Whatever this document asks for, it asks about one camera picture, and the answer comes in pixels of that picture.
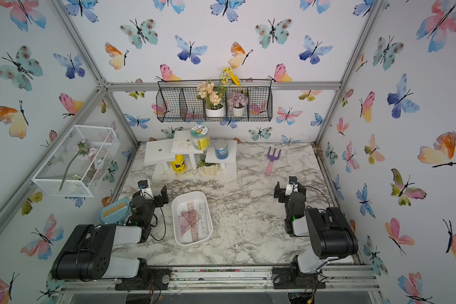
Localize purple triangle ruler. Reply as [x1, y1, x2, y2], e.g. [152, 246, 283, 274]
[178, 210, 199, 237]

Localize pink straight ruler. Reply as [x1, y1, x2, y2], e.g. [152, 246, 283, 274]
[187, 202, 200, 243]

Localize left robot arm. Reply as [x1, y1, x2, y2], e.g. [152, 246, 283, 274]
[50, 181, 169, 281]

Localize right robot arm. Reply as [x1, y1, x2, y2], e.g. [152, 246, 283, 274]
[274, 176, 358, 276]

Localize white storage box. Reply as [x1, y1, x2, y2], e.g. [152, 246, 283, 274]
[172, 191, 214, 247]

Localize blue brush dustpan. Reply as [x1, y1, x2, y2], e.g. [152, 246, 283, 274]
[98, 197, 131, 225]

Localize purple garden fork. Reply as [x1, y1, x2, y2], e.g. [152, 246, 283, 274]
[265, 147, 281, 176]

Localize yellow bottle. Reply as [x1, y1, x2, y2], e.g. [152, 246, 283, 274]
[170, 155, 186, 173]

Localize white stepped display stand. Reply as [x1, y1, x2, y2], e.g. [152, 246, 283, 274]
[144, 130, 238, 181]

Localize small plant in cream pot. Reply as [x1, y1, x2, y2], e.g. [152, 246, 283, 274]
[196, 155, 220, 176]

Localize pink artificial flower stem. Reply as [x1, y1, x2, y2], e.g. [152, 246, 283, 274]
[59, 139, 99, 191]

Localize green lid jar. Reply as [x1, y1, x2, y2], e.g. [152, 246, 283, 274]
[190, 125, 210, 151]

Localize blue can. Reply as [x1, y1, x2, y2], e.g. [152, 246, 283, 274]
[214, 139, 229, 160]

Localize purple flowers white pot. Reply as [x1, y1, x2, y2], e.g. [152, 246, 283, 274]
[229, 92, 248, 117]

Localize beige flowers white pot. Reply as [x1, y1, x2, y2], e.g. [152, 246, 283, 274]
[196, 82, 227, 118]

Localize yellow artificial flowers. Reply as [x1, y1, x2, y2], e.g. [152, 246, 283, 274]
[219, 66, 241, 87]

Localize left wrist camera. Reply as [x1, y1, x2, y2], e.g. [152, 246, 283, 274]
[138, 179, 154, 199]

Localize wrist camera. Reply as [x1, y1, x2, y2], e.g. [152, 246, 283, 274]
[285, 176, 299, 196]
[138, 179, 154, 199]

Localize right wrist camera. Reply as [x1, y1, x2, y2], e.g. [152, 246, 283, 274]
[285, 176, 299, 196]

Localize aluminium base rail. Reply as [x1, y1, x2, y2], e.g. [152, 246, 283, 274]
[60, 263, 380, 295]

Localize black wire wall basket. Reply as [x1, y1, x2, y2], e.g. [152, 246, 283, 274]
[153, 79, 273, 123]

